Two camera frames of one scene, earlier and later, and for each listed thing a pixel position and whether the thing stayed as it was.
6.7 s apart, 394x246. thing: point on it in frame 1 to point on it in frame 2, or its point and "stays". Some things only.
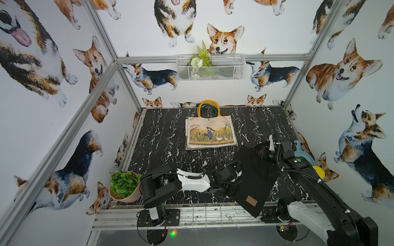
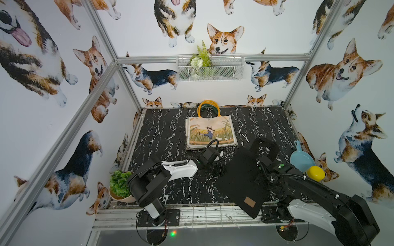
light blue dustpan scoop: [300, 152] stays
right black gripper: [262, 154] to [264, 176]
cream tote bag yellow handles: [210, 129] stays
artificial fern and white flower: [200, 63] stays
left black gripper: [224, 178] to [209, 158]
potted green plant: [125, 186] stays
